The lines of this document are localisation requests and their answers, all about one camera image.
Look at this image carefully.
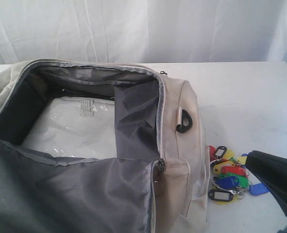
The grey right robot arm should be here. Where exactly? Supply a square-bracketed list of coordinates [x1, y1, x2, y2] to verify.
[245, 150, 287, 233]

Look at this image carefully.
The colourful key tag bunch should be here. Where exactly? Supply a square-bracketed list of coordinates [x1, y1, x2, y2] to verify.
[208, 146, 269, 205]

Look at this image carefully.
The cream fabric duffel bag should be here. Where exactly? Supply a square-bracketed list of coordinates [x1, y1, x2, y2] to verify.
[0, 59, 210, 233]

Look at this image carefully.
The clear plastic wrapped package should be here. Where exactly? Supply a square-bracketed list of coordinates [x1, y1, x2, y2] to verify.
[22, 97, 117, 159]

